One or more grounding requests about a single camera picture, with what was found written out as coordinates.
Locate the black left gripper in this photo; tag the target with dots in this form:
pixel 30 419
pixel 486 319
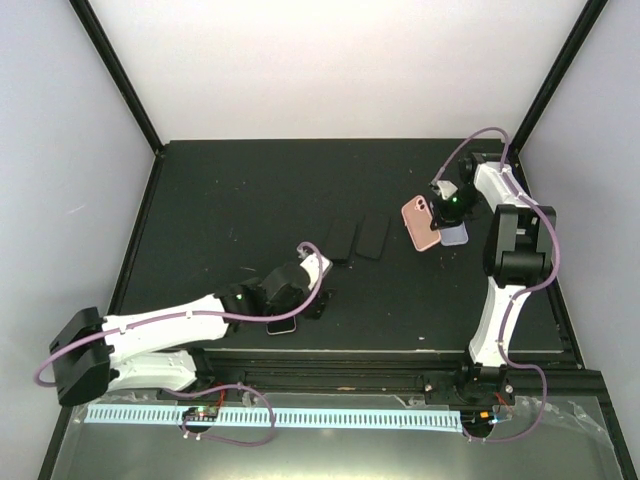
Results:
pixel 316 307

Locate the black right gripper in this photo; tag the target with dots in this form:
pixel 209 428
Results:
pixel 442 218

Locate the purple phone case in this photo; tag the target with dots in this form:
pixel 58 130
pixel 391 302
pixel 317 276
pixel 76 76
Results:
pixel 454 236

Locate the pink phone case with phone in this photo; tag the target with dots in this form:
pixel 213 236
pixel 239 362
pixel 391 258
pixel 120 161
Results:
pixel 417 219

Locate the black smartphone from pink case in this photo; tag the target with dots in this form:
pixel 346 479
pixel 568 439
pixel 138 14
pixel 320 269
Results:
pixel 339 241

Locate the black smartphone from purple case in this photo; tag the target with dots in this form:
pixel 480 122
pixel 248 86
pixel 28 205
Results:
pixel 372 236

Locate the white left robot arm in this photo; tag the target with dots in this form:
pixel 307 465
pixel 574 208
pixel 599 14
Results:
pixel 93 354

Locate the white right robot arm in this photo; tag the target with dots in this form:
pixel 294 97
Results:
pixel 517 256

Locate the left controller circuit board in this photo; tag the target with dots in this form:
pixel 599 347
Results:
pixel 200 415

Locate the controller circuit board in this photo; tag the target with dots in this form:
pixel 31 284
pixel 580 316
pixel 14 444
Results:
pixel 477 418
pixel 200 415

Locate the right controller circuit board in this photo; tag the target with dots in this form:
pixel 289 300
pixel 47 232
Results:
pixel 477 418

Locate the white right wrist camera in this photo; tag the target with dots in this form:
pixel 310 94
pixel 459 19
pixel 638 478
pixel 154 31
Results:
pixel 444 189

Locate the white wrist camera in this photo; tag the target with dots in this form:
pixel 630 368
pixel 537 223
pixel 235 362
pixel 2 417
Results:
pixel 444 189
pixel 316 266

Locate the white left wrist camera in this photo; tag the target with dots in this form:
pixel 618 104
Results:
pixel 316 266

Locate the white slotted cable duct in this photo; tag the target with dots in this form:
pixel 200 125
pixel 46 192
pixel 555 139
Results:
pixel 297 418

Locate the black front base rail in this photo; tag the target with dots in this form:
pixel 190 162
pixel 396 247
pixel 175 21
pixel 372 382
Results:
pixel 439 382

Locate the black right frame post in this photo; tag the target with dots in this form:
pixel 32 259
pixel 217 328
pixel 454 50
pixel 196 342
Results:
pixel 578 34

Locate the black frame post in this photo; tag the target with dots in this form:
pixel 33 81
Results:
pixel 89 20
pixel 578 34

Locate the black left frame post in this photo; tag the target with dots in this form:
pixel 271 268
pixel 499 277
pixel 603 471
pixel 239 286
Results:
pixel 89 20

